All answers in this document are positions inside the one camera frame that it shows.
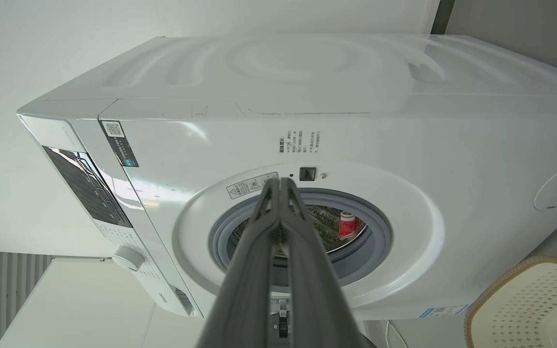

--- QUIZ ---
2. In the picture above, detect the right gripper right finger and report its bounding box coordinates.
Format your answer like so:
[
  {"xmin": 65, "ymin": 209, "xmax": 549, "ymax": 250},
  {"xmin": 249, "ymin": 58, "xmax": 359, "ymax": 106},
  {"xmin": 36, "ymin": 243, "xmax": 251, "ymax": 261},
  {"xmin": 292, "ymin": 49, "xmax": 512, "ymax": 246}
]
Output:
[{"xmin": 281, "ymin": 177, "xmax": 372, "ymax": 348}]

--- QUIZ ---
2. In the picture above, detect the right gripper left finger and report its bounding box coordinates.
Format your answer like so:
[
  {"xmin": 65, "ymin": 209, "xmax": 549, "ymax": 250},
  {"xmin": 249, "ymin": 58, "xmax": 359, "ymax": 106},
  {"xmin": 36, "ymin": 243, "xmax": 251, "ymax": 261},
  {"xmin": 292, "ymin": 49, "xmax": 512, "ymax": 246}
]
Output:
[{"xmin": 196, "ymin": 178, "xmax": 281, "ymax": 348}]

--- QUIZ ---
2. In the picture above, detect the red and white garment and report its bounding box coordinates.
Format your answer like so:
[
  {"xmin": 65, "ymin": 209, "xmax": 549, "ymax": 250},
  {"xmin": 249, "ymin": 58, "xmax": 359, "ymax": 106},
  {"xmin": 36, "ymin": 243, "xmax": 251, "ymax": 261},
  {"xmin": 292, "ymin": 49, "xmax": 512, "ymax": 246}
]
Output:
[{"xmin": 338, "ymin": 210, "xmax": 359, "ymax": 241}]

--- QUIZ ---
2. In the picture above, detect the silver metal door hinge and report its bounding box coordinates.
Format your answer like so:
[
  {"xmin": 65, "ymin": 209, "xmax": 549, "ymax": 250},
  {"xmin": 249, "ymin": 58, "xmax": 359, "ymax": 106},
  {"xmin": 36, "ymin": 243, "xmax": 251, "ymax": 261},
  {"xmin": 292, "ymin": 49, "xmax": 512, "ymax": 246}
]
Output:
[{"xmin": 271, "ymin": 299, "xmax": 291, "ymax": 339}]

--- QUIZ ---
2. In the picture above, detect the stainless steel washing machine drum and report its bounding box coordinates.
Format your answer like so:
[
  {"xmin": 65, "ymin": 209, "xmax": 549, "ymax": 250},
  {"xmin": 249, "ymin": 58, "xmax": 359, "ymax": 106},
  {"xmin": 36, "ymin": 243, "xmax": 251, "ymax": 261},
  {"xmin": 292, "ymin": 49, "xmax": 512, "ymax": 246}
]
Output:
[{"xmin": 230, "ymin": 204, "xmax": 368, "ymax": 259}]

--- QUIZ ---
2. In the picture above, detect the white washing machine dial knob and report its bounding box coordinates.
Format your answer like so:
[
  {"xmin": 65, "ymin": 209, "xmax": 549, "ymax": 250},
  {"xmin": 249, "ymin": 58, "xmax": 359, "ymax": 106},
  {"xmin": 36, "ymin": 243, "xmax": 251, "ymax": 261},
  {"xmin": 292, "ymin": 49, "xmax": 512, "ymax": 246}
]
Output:
[{"xmin": 112, "ymin": 246, "xmax": 146, "ymax": 271}]

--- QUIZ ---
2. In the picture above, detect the black glossy control display panel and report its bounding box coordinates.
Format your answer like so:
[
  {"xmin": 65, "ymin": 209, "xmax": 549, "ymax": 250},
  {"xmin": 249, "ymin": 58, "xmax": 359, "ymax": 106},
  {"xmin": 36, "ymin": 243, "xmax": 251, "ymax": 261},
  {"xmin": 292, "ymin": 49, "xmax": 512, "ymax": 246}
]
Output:
[{"xmin": 43, "ymin": 146, "xmax": 133, "ymax": 228}]

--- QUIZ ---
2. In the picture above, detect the cream perforated laundry basket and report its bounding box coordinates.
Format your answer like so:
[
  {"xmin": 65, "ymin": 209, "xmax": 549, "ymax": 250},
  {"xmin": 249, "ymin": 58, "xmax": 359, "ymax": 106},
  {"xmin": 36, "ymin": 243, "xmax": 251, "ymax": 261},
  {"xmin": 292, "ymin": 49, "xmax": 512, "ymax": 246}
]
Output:
[{"xmin": 464, "ymin": 256, "xmax": 557, "ymax": 348}]

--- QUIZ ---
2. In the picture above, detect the grey warning label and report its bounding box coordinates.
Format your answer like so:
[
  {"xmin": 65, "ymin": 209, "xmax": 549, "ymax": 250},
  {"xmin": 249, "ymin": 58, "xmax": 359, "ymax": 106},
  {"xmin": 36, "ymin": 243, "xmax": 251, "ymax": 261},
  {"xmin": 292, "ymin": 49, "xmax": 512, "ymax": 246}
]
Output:
[{"xmin": 226, "ymin": 172, "xmax": 279, "ymax": 200}]

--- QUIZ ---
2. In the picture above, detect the blue energy label sticker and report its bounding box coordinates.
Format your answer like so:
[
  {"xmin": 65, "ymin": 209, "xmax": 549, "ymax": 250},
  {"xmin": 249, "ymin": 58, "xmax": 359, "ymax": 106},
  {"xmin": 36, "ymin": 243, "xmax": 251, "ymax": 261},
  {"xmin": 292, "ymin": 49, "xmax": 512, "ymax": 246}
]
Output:
[{"xmin": 419, "ymin": 304, "xmax": 469, "ymax": 319}]

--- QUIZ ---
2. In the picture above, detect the white cabinet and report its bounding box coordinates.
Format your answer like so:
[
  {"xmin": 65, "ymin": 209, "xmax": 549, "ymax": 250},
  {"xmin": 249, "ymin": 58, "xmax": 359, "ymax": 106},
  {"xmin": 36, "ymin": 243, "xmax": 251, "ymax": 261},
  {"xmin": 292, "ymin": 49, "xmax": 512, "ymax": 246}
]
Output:
[{"xmin": 0, "ymin": 258, "xmax": 202, "ymax": 348}]

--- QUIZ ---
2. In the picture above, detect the white front-load washing machine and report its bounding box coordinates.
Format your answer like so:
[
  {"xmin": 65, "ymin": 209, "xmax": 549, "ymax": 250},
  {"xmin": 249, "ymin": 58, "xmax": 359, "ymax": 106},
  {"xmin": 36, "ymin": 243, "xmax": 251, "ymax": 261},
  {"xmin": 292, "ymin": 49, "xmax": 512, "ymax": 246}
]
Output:
[{"xmin": 16, "ymin": 34, "xmax": 557, "ymax": 322}]

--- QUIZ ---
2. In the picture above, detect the dark QR code sticker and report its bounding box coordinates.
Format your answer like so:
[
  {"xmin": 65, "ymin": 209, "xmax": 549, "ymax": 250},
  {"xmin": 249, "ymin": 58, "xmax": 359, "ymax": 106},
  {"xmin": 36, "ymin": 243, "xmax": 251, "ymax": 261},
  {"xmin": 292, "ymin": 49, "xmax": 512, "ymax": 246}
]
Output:
[{"xmin": 101, "ymin": 121, "xmax": 139, "ymax": 168}]

